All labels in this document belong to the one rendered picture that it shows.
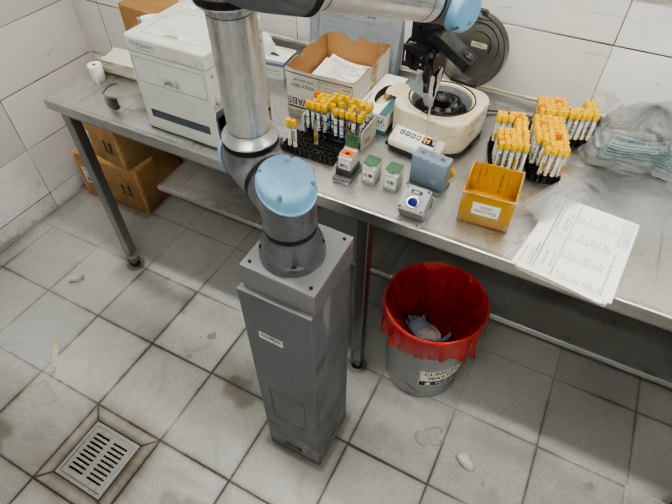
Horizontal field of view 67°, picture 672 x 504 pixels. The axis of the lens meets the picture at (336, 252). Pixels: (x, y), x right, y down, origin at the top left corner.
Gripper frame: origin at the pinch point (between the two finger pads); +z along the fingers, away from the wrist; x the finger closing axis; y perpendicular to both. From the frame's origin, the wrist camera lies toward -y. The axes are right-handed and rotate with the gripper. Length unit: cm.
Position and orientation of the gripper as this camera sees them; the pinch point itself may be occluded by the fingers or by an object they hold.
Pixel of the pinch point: (430, 101)
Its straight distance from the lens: 131.4
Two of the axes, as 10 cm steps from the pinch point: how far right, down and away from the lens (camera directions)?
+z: 0.0, 6.8, 7.4
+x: -5.8, 6.0, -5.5
